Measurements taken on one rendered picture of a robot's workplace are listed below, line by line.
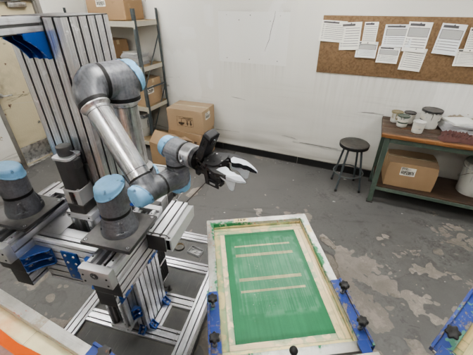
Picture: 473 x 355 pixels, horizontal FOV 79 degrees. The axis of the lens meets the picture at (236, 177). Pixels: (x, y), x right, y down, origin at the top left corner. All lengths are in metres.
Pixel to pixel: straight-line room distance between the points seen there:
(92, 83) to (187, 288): 1.73
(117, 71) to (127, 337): 1.70
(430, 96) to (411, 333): 2.48
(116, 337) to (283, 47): 3.44
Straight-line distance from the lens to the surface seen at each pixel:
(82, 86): 1.01
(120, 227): 1.24
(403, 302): 2.86
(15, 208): 1.56
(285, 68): 3.98
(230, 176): 0.76
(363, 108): 3.96
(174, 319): 2.23
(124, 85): 1.06
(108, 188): 1.16
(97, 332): 2.34
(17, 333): 1.36
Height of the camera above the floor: 2.07
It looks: 32 degrees down
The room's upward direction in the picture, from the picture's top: straight up
